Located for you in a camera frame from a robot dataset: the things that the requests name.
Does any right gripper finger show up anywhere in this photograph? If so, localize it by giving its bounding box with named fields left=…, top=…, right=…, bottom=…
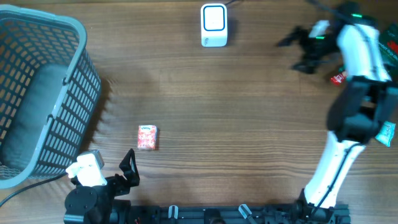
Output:
left=276, top=26, right=308, bottom=47
left=291, top=61, right=317, bottom=74

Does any red Nescafe stick sachet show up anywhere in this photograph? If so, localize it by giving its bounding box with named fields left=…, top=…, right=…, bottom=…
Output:
left=330, top=71, right=347, bottom=85

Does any green gloves package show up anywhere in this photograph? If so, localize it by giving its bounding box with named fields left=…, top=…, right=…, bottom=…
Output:
left=338, top=23, right=398, bottom=74

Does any teal wet wipes pack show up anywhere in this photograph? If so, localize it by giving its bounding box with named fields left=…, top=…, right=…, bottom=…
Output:
left=375, top=121, right=396, bottom=147

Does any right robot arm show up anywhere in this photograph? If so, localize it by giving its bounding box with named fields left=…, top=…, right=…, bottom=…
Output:
left=264, top=1, right=397, bottom=223

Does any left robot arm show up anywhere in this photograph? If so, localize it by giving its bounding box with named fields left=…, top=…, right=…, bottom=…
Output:
left=63, top=149, right=140, bottom=223

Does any grey plastic mesh basket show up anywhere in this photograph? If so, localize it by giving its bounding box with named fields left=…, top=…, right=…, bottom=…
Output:
left=1, top=4, right=101, bottom=189

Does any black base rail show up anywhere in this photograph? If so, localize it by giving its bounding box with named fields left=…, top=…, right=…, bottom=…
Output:
left=127, top=203, right=351, bottom=224

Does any black left camera cable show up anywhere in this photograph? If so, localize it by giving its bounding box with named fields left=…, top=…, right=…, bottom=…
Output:
left=0, top=172, right=68, bottom=208

